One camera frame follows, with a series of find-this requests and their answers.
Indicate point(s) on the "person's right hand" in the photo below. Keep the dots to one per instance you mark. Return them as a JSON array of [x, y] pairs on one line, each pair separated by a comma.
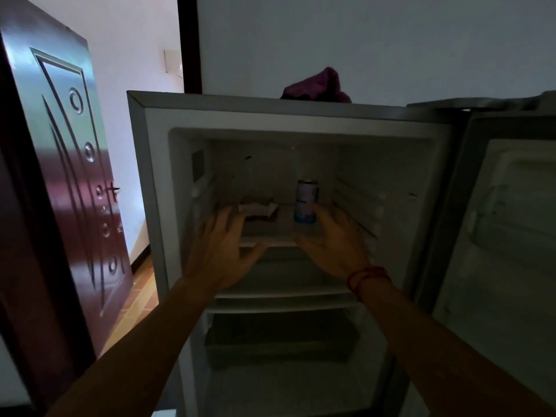
[[343, 251]]

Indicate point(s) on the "person's left hand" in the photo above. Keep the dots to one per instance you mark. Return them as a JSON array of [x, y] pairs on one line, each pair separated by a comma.
[[217, 256]]

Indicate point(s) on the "bread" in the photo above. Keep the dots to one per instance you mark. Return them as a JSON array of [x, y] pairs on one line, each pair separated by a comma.
[[260, 210]]

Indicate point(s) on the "purple drink can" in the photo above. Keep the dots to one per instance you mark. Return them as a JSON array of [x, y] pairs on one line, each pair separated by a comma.
[[306, 199]]

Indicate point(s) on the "white refrigerator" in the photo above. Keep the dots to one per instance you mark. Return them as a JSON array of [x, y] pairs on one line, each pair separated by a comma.
[[282, 112]]

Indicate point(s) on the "person's right forearm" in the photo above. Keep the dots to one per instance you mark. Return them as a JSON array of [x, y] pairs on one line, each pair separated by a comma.
[[443, 356]]

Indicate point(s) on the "person's left forearm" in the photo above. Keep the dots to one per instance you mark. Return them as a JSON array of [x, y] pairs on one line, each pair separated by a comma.
[[130, 364]]

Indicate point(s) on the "dark red cloth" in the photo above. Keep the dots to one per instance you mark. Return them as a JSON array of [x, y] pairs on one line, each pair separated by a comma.
[[317, 86]]

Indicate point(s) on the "dark red wooden door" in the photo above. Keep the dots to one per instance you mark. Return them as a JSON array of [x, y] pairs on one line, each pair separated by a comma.
[[65, 169]]

